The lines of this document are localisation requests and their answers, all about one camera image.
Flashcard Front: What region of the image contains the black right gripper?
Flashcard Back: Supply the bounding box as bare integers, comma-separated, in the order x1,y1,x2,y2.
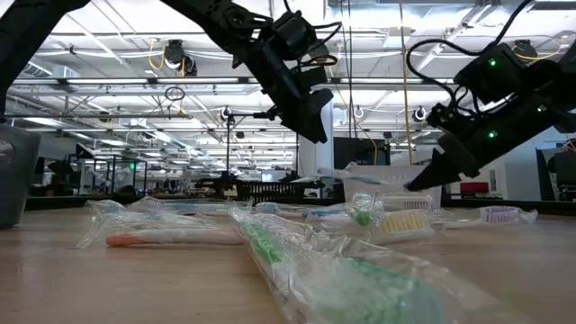
404,95,576,193

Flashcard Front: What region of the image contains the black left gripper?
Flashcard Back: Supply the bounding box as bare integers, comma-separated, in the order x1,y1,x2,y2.
233,41,336,146

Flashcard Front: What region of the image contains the green toothbrush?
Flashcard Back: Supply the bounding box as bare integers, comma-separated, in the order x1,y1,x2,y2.
229,206,496,324
344,192,386,230

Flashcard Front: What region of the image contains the blue toothbrush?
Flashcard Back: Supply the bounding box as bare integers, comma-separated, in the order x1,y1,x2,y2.
254,201,350,221
84,196,256,226

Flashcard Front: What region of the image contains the white plastic basket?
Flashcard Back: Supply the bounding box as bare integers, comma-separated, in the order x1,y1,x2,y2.
340,164,445,212

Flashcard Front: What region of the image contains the red box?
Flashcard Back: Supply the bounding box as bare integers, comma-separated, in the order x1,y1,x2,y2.
459,181,491,195

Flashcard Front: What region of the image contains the white building column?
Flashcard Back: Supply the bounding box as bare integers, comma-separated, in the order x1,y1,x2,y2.
298,101,335,180

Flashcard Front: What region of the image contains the black background cabinet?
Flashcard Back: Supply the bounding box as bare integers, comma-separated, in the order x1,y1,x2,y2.
332,137,392,179

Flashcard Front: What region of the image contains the black plastic basket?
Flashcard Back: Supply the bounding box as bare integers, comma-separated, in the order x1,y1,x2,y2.
235,180,307,206

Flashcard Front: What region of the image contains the dark background monitor stand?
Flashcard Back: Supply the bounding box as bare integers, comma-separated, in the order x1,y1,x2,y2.
535,142,576,203

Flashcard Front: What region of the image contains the person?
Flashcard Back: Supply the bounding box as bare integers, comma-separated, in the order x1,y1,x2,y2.
546,138,576,190

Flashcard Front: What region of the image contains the long ceiling light strip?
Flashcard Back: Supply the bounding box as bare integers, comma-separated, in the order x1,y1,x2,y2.
13,76,576,87

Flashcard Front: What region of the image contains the grey plastic bin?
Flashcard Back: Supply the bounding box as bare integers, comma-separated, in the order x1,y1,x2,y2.
0,123,42,229

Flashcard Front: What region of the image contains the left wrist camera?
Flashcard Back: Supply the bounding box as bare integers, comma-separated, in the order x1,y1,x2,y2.
299,66,329,90

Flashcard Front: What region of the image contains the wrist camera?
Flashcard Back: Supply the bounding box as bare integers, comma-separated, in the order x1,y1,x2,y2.
426,102,470,132
299,66,329,90

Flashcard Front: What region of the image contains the black left camera cable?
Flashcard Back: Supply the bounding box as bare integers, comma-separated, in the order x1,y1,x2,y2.
283,0,343,69

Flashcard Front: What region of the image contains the black camera cable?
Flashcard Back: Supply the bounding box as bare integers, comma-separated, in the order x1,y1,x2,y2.
406,0,535,118
283,0,343,69

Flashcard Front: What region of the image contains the black background gantry frame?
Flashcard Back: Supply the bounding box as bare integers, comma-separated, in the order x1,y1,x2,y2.
225,105,300,184

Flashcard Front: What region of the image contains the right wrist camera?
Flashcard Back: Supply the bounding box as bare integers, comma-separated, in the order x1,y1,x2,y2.
426,102,470,132

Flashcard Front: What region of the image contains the yellow hanging cable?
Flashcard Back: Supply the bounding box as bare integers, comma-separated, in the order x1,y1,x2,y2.
398,0,414,167

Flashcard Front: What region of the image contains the black right camera cable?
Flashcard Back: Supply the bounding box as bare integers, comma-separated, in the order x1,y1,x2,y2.
406,0,535,118

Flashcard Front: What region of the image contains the black hanging cable loop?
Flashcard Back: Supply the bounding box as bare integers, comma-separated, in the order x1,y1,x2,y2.
163,85,187,104

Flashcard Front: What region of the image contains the large black ceiling cable reel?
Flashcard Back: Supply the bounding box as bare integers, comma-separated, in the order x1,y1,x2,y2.
162,39,199,78
512,39,539,62

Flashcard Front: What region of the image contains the silver ventilation duct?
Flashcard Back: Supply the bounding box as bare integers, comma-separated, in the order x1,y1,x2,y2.
22,61,80,81

